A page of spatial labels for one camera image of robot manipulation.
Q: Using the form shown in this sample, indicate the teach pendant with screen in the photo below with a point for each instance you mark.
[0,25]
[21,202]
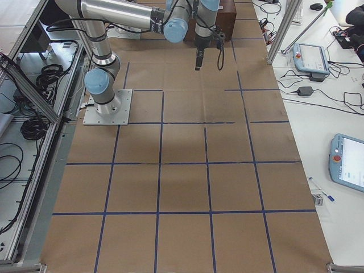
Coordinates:
[310,58]

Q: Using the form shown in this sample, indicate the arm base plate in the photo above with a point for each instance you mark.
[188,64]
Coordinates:
[116,112]

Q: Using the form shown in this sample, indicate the black power adapter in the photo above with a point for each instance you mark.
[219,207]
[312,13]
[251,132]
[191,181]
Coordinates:
[304,91]

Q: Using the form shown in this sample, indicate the dark wooden drawer cabinet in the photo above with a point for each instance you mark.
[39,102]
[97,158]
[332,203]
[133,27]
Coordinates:
[225,20]

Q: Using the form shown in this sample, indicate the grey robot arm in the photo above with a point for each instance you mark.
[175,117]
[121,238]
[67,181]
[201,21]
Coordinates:
[171,22]

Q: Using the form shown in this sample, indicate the small grey metal clip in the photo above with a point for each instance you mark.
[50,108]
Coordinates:
[318,199]

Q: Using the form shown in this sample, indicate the black computer mouse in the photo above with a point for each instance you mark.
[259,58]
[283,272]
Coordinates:
[316,7]

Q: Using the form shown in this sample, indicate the aluminium frame post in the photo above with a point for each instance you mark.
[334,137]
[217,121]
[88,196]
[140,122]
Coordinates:
[282,30]

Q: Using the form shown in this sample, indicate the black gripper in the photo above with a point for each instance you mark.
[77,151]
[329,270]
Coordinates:
[202,42]

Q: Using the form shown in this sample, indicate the blue and white pen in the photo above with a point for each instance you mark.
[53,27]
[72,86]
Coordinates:
[331,198]

